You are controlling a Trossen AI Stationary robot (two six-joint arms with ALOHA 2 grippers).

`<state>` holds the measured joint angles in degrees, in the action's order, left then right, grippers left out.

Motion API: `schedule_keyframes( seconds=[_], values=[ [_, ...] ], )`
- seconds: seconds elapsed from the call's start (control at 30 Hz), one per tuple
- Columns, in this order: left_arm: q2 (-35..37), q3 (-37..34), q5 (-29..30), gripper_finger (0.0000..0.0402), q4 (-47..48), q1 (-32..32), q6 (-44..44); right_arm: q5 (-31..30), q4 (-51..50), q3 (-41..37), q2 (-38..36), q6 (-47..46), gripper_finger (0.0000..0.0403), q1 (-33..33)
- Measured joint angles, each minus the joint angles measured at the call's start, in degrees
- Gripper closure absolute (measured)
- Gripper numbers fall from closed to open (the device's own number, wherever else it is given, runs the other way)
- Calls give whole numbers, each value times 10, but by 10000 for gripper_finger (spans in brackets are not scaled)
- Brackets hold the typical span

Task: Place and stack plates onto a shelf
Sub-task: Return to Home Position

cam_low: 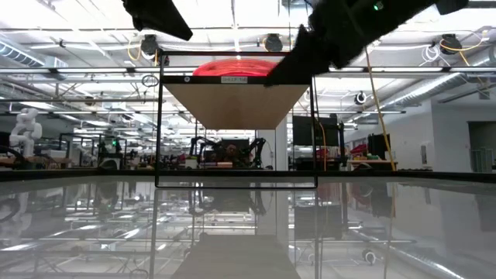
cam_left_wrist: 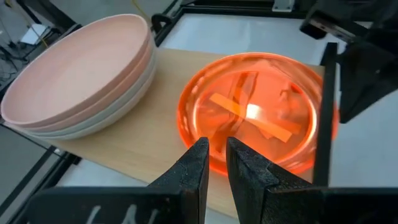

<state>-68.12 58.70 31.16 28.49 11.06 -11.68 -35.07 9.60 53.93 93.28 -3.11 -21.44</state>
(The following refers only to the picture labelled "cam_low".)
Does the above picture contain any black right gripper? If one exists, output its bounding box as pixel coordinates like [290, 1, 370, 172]
[267, 0, 388, 78]

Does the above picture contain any small magenta bowl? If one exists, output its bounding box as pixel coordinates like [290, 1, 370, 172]
[192, 64, 280, 78]

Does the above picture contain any large black monitor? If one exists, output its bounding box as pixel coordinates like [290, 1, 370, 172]
[291, 115, 341, 148]

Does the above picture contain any person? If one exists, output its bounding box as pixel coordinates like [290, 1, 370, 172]
[221, 143, 242, 163]

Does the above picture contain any black framed robot workstation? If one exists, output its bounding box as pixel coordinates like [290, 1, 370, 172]
[60, 133, 129, 164]

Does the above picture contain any wooden shelf with black frame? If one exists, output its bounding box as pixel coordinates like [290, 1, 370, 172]
[154, 50, 319, 190]

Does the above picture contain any yellow hanging cable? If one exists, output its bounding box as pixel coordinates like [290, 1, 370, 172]
[363, 46, 397, 172]

